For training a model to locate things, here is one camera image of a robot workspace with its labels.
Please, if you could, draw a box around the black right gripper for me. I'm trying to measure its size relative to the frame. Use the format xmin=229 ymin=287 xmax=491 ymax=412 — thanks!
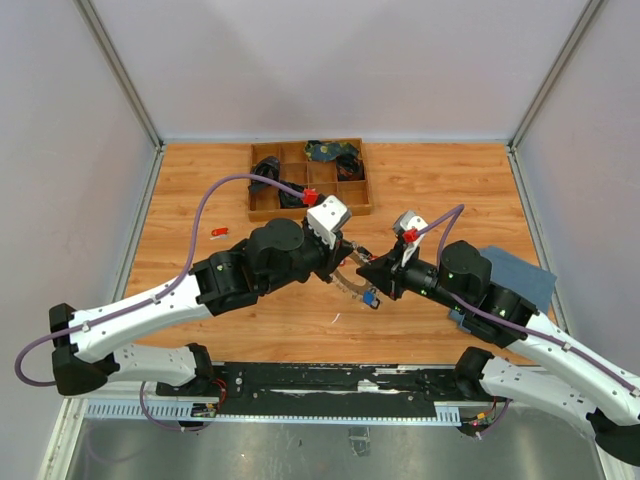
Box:
xmin=358 ymin=239 xmax=468 ymax=312

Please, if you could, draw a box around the key with blue tag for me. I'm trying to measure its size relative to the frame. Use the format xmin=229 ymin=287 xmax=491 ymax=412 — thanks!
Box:
xmin=362 ymin=289 xmax=381 ymax=310

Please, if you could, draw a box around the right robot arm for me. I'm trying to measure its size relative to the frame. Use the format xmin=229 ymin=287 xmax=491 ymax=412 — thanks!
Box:
xmin=356 ymin=241 xmax=639 ymax=466

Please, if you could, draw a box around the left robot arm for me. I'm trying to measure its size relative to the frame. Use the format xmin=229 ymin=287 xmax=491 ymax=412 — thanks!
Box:
xmin=49 ymin=218 xmax=353 ymax=396

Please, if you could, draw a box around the black rolled tie middle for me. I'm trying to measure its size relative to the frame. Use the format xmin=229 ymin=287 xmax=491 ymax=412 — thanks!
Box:
xmin=278 ymin=181 xmax=306 ymax=209

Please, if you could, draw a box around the black rolled tie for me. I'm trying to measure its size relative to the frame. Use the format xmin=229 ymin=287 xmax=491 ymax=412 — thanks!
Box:
xmin=278 ymin=181 xmax=306 ymax=209
xmin=248 ymin=156 xmax=281 ymax=195

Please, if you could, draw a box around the wooden compartment tray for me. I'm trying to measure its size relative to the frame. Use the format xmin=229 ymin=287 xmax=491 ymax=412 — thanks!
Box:
xmin=247 ymin=138 xmax=373 ymax=222

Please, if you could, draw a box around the blue yellow patterned cloth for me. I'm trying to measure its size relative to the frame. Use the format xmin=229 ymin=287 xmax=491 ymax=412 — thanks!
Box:
xmin=303 ymin=140 xmax=360 ymax=163

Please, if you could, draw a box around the black rolled tie left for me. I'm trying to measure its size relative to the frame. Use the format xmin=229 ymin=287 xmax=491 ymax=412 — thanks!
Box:
xmin=248 ymin=156 xmax=281 ymax=195

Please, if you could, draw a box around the red tag key far left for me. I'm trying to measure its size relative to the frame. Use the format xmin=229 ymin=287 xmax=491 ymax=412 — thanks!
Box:
xmin=210 ymin=227 xmax=229 ymax=240

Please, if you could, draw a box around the blue folded cloth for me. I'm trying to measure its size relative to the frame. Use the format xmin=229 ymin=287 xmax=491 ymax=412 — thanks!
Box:
xmin=479 ymin=246 xmax=557 ymax=313

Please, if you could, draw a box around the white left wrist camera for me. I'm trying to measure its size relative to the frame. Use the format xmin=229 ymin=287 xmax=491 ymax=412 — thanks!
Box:
xmin=306 ymin=195 xmax=352 ymax=249

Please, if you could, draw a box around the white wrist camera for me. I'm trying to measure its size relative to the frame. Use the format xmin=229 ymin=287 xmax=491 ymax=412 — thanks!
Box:
xmin=392 ymin=210 xmax=428 ymax=267
xmin=306 ymin=195 xmax=352 ymax=249

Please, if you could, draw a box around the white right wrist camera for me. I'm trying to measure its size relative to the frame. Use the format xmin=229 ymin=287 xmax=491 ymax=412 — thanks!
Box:
xmin=392 ymin=210 xmax=428 ymax=267

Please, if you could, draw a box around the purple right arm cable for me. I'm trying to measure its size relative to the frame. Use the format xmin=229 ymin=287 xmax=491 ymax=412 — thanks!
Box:
xmin=403 ymin=203 xmax=640 ymax=396

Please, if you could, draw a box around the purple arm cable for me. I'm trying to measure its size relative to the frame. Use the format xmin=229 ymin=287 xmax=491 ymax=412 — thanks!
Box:
xmin=403 ymin=203 xmax=640 ymax=396
xmin=14 ymin=173 xmax=319 ymax=432

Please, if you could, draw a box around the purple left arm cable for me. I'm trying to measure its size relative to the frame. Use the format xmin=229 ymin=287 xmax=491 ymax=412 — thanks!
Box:
xmin=14 ymin=173 xmax=319 ymax=432

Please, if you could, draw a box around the black mounting rail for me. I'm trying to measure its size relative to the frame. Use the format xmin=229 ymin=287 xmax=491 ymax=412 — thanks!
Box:
xmin=154 ymin=362 xmax=492 ymax=413

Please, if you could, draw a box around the white slotted cable duct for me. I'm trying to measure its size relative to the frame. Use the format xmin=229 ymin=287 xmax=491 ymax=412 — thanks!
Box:
xmin=84 ymin=399 xmax=462 ymax=428

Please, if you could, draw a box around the right aluminium frame post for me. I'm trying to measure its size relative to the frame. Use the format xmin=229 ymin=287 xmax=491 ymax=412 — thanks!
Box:
xmin=507 ymin=0 xmax=606 ymax=151

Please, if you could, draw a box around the aluminium frame post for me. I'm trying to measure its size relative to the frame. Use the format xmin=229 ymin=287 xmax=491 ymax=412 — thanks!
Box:
xmin=73 ymin=0 xmax=166 ymax=151
xmin=507 ymin=0 xmax=606 ymax=151

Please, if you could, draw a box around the left aluminium frame post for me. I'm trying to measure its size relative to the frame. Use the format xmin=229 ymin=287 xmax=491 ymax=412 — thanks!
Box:
xmin=73 ymin=0 xmax=166 ymax=151

